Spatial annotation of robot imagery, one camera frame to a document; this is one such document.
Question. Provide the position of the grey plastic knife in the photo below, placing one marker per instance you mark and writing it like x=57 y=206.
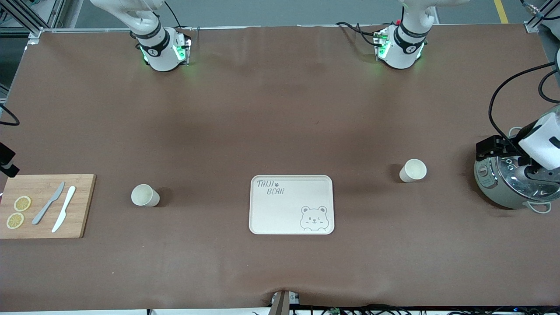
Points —
x=41 y=213

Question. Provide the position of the white plastic knife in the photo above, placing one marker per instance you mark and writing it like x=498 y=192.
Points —
x=68 y=199

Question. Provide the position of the aluminium frame profile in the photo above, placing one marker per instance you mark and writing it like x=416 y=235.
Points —
x=531 y=27
x=37 y=33

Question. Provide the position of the cream bear print tray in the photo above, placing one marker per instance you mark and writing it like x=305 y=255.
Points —
x=280 y=214

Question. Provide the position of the white plastic cup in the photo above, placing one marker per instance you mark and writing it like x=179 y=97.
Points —
x=142 y=195
x=413 y=170

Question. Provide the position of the glass pot lid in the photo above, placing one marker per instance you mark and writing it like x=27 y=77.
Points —
x=516 y=188

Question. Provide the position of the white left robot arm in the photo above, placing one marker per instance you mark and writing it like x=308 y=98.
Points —
x=404 y=48

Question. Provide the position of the lemon slice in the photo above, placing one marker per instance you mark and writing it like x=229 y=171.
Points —
x=15 y=221
x=22 y=204

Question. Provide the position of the bamboo cutting board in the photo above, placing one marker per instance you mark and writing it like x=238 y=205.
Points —
x=83 y=197

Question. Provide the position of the grey-green cooking pot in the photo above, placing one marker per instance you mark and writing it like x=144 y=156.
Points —
x=494 y=192

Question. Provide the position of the brown table mat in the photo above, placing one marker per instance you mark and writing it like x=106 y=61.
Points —
x=280 y=109

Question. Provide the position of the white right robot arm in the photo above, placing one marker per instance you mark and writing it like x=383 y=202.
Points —
x=159 y=52

